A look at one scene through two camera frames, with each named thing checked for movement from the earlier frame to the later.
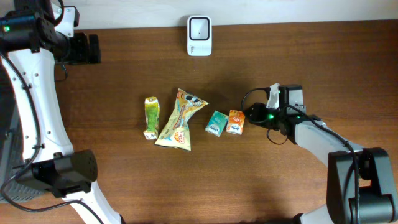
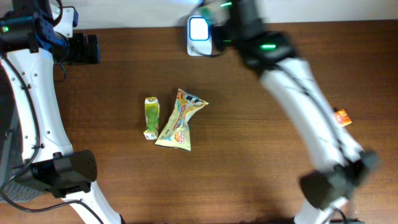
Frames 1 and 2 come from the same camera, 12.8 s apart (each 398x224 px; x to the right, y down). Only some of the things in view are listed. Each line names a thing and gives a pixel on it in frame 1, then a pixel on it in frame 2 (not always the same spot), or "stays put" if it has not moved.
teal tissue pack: [216, 124] -> [216, 14]
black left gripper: [84, 55] stays put
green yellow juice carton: [152, 106] stays put
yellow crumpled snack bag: [176, 134] stays put
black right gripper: [259, 109] -> [217, 40]
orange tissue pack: [236, 122] -> [342, 117]
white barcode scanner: [199, 33] stays put
